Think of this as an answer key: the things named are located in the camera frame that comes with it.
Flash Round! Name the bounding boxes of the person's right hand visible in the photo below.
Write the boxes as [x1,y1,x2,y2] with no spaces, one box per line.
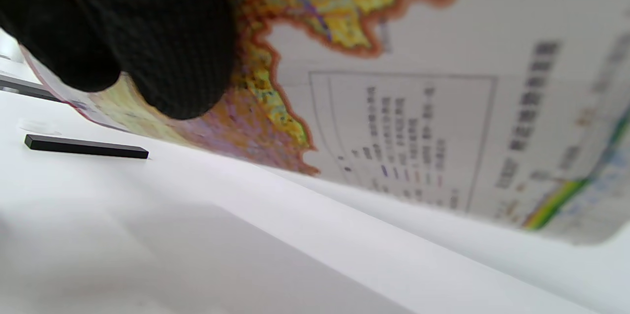
[0,0,237,120]

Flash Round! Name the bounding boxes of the colourful paper map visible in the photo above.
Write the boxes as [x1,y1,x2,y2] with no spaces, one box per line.
[20,0,630,246]

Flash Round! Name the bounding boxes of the black bar paperweight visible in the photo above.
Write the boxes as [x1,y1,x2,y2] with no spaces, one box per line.
[25,134,149,159]

